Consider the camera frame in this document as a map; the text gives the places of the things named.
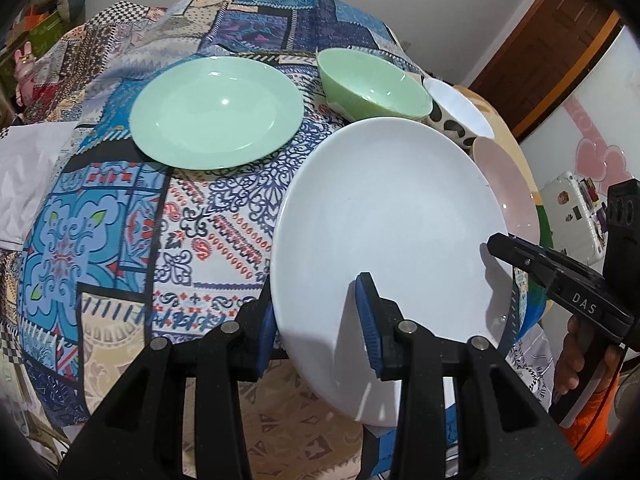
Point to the person's right hand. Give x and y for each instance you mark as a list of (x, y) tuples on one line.
[(567, 365)]

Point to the pink plate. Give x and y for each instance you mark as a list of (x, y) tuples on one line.
[(510, 185)]

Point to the person's right forearm orange sleeve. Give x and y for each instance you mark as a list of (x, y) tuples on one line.
[(590, 427)]

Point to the white folded cloth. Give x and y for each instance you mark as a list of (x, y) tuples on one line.
[(30, 175)]

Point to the pile of boxes and bags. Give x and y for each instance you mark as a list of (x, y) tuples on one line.
[(32, 30)]

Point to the green plate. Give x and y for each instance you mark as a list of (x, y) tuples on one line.
[(215, 112)]

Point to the large white plate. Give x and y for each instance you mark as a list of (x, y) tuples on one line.
[(390, 220)]

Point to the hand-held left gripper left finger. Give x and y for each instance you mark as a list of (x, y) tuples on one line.
[(264, 337)]

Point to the white suitcase with stickers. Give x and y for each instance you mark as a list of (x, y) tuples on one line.
[(575, 215)]

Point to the green bowl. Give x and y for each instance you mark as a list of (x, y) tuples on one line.
[(370, 80)]

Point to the pink plush toy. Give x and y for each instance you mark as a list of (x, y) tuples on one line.
[(25, 72)]

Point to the patchwork printed blanket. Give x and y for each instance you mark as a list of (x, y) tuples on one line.
[(100, 220)]

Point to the brown wooden door frame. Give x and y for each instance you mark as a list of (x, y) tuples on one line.
[(545, 50)]

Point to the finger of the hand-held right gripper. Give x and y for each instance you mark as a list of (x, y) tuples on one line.
[(520, 257)]

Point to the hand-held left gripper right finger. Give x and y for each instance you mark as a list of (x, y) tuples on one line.
[(368, 332)]

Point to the white bowl with spotted outside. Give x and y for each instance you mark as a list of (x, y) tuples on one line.
[(457, 105)]

